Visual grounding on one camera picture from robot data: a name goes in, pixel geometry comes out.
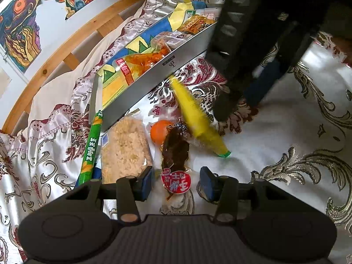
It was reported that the yellow snack packet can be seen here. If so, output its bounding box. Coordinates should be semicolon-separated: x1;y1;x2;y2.
168;75;231;158

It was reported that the green sausage stick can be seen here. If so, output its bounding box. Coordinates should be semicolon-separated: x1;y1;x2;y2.
77;110;104;186

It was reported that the colourful dinosaur drawing sheet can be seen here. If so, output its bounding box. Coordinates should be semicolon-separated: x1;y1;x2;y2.
99;1;207;108

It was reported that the wooden bed frame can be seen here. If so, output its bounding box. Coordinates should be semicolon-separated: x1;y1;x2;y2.
1;0;163;135

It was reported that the small orange snack packet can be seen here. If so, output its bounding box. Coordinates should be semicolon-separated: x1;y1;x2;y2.
177;15;217;35

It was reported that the swirl sea wall drawing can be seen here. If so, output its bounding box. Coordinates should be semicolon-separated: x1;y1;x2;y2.
0;0;44;67

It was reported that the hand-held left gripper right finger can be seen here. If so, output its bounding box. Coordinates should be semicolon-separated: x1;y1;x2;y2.
199;167;286;223

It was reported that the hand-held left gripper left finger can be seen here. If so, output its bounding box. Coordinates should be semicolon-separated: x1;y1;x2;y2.
64;166;154;223

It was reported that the brown snack packet red label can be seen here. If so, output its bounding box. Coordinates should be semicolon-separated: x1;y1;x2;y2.
159;119;199;201

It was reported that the metal tray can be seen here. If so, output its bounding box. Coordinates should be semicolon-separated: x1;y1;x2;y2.
88;5;224;131

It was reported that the small orange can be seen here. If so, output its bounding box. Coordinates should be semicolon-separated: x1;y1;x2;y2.
150;120;174;145

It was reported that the cream bed sheet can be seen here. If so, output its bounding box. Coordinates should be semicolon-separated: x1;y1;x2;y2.
30;27;132;121

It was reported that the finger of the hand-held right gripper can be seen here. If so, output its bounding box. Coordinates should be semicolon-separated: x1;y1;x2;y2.
206;0;264;122
244;23;313;107

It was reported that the flat blue packet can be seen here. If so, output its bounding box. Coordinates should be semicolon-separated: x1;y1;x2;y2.
74;159;103;190

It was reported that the orange-red snack packet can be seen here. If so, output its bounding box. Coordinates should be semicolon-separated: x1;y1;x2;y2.
115;48;169;87

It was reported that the rice cracker packet blue label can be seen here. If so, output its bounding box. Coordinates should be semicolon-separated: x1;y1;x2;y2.
100;115;154;184

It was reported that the cracker packet white label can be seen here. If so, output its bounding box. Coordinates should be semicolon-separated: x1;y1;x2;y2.
151;31;193;53

